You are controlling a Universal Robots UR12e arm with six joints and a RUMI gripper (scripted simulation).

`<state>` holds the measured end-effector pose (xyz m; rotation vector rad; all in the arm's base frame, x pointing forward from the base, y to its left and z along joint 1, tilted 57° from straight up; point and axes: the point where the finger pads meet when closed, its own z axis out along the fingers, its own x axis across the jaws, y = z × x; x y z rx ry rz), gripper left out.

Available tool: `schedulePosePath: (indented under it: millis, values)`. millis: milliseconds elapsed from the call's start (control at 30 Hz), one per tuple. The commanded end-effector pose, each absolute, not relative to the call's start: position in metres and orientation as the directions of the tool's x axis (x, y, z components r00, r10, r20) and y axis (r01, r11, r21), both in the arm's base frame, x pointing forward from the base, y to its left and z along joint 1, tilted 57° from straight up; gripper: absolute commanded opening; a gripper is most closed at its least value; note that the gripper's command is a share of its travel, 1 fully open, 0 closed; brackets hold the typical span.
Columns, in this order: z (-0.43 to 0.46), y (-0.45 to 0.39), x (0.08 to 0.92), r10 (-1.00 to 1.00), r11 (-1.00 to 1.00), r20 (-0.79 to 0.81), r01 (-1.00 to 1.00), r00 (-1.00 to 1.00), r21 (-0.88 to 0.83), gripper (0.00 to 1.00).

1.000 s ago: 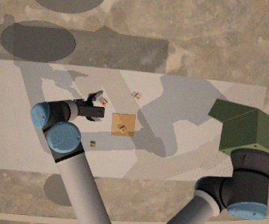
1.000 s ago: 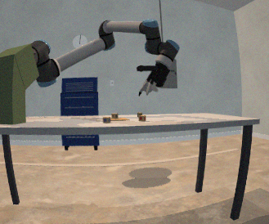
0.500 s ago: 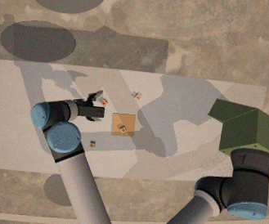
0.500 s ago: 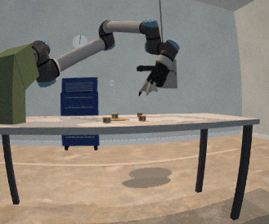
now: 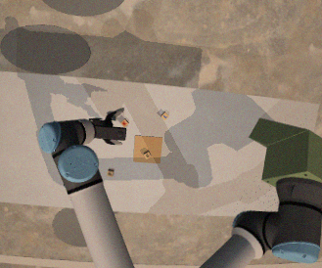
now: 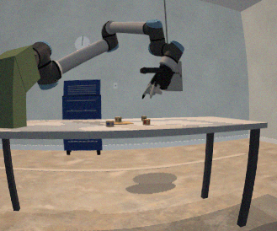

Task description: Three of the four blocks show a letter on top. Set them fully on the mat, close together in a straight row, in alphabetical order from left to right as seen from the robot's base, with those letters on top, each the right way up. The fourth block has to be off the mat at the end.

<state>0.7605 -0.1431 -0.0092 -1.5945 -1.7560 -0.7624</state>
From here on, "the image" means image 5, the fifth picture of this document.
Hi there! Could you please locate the orange square mat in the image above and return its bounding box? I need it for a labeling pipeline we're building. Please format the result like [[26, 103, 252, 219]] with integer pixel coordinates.
[[133, 135, 162, 163]]

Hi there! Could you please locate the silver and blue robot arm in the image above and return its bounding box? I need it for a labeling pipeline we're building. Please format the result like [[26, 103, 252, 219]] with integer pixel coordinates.
[[38, 119, 322, 268]]

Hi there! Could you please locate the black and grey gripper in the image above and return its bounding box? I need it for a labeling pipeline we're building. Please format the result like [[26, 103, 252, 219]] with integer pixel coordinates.
[[89, 108, 124, 145]]

